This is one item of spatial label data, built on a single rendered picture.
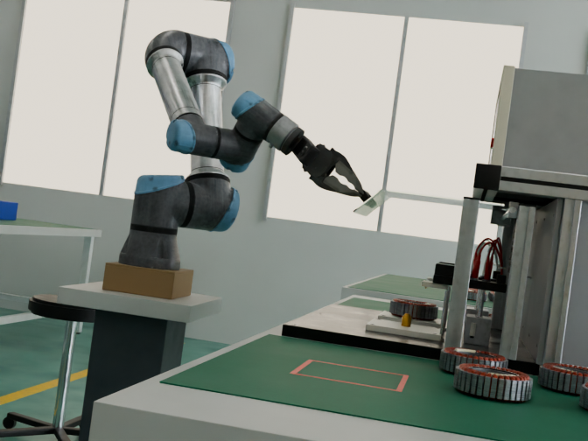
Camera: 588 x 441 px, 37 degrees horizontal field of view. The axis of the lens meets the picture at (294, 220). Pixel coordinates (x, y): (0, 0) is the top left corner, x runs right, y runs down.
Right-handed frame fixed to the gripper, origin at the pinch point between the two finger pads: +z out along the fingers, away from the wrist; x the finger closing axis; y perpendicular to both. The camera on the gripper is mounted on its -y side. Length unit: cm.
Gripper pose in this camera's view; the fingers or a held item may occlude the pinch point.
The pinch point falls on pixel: (357, 191)
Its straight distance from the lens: 201.0
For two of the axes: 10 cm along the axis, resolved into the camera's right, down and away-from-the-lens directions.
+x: -6.0, 7.9, 0.9
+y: 1.9, 0.3, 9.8
